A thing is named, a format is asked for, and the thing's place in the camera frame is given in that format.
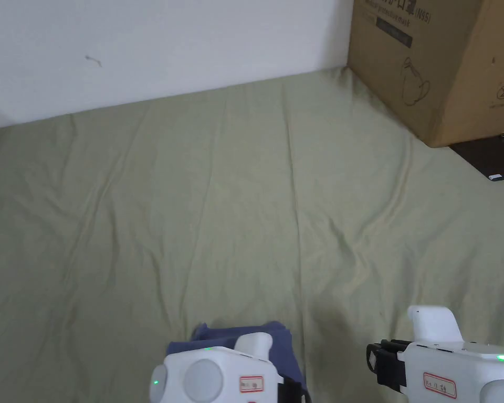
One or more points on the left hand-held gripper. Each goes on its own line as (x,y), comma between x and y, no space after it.
(210,378)

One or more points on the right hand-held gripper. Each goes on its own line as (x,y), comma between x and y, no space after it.
(445,369)

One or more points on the dark blue garment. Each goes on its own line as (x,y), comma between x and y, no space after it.
(286,350)

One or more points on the bed with pale green sheet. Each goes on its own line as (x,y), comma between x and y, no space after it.
(201,210)

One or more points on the black flat board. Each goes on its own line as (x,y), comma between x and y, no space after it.
(487,156)

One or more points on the brown cardboard carton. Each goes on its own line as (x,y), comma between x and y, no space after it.
(411,54)

